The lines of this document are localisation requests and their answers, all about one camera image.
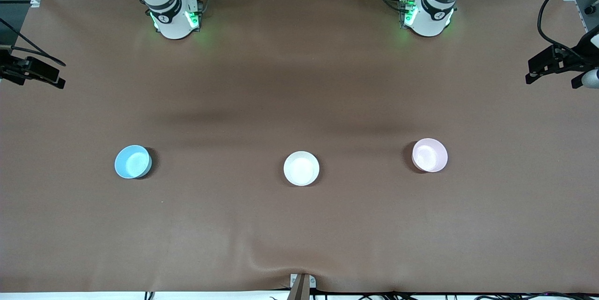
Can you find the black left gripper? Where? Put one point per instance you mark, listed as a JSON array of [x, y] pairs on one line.
[[572, 60]]

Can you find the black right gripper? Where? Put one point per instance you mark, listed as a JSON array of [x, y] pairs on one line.
[[10, 70]]

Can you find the blue bowl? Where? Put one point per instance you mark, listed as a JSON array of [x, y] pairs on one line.
[[132, 162]]

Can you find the pink bowl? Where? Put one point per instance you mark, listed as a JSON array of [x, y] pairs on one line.
[[429, 156]]

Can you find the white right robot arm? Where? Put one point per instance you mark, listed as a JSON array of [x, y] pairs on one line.
[[171, 24]]

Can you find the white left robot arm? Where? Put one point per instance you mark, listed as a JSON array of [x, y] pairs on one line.
[[428, 21]]

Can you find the white bowl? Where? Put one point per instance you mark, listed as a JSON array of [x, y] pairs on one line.
[[301, 169]]

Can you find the brown table cloth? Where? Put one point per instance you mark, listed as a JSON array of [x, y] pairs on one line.
[[299, 80]]

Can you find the metal table clamp bracket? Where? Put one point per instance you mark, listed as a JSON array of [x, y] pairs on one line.
[[299, 288]]

